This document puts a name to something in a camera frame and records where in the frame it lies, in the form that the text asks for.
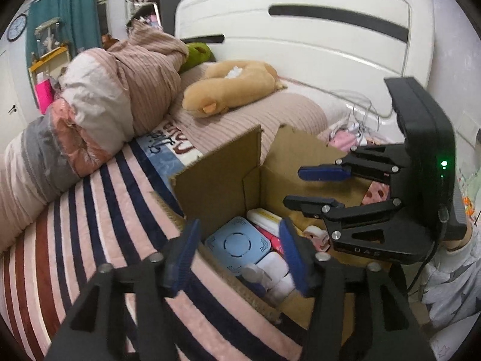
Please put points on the white round jar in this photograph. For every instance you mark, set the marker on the white round jar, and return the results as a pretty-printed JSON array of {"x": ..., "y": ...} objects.
[{"x": 282, "y": 288}]

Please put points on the person's right forearm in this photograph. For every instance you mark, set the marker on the person's right forearm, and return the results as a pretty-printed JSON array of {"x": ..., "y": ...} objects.
[{"x": 454, "y": 282}]

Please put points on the white oblong case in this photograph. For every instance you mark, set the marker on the white oblong case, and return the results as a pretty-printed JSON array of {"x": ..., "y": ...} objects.
[{"x": 273, "y": 265}]

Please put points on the window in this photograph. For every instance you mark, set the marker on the window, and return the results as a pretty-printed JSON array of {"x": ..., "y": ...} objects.
[{"x": 101, "y": 3}]

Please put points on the white bed headboard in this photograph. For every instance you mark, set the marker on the white bed headboard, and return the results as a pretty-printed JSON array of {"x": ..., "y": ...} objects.
[{"x": 300, "y": 52}]

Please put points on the pink spotted pouch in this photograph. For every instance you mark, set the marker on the pink spotted pouch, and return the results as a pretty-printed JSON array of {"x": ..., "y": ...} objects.
[{"x": 375, "y": 193}]

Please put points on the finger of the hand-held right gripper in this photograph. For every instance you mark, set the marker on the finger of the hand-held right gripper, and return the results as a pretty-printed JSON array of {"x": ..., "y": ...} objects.
[
  {"x": 375, "y": 229},
  {"x": 323, "y": 173}
]

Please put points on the light blue square device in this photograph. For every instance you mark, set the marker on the light blue square device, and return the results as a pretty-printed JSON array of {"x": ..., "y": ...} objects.
[{"x": 236, "y": 244}]

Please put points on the brown cardboard box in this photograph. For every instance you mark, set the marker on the brown cardboard box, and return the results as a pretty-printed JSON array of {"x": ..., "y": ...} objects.
[{"x": 214, "y": 191}]

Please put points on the pink bag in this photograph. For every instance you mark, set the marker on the pink bag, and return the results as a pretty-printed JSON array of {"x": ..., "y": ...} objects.
[{"x": 44, "y": 96}]

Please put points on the pink spray bottle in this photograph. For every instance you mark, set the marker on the pink spray bottle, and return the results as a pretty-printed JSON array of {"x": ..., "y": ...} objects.
[{"x": 277, "y": 244}]

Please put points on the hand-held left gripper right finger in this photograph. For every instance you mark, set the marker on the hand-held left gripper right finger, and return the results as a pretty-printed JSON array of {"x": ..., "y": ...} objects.
[{"x": 295, "y": 259}]

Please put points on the light green printed cloth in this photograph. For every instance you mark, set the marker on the light green printed cloth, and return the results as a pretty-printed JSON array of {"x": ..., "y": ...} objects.
[{"x": 469, "y": 195}]

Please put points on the teal curtain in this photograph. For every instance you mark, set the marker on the teal curtain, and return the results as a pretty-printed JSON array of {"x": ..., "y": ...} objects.
[{"x": 80, "y": 11}]

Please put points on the small white dropper bottle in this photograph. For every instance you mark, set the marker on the small white dropper bottle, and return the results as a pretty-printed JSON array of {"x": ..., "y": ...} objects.
[{"x": 254, "y": 275}]

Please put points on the striped plush blanket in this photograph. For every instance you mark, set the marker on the striped plush blanket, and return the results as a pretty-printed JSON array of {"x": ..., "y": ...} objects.
[{"x": 94, "y": 240}]

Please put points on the pink and grey duvet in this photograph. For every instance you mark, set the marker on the pink and grey duvet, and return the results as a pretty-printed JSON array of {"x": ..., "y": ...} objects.
[{"x": 97, "y": 101}]

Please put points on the gold and white small box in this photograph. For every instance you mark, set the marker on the gold and white small box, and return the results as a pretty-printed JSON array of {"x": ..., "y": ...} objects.
[{"x": 263, "y": 218}]

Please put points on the yellow cabinet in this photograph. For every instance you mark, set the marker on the yellow cabinet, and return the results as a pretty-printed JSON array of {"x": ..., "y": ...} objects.
[{"x": 49, "y": 58}]

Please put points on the glass display case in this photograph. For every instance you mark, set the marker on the glass display case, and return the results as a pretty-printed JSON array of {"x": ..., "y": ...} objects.
[{"x": 47, "y": 34}]

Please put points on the white door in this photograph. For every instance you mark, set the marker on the white door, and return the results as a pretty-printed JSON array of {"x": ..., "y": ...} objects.
[{"x": 11, "y": 94}]

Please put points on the green plush toy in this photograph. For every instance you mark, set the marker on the green plush toy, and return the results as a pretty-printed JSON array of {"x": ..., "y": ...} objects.
[{"x": 197, "y": 54}]

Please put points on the round wall clock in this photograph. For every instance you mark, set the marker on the round wall clock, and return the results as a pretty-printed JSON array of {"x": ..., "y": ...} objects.
[{"x": 17, "y": 27}]

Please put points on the dark tall cabinet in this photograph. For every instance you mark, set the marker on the dark tall cabinet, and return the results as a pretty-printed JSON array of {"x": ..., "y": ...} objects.
[{"x": 173, "y": 0}]

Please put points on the brown plush toy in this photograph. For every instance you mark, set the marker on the brown plush toy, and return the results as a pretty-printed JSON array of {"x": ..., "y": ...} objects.
[{"x": 225, "y": 90}]

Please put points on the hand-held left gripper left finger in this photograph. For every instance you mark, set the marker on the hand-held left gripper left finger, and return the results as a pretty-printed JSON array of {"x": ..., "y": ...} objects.
[{"x": 184, "y": 259}]

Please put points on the pink cloth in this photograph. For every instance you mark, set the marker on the pink cloth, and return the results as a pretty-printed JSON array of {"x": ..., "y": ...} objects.
[{"x": 344, "y": 140}]

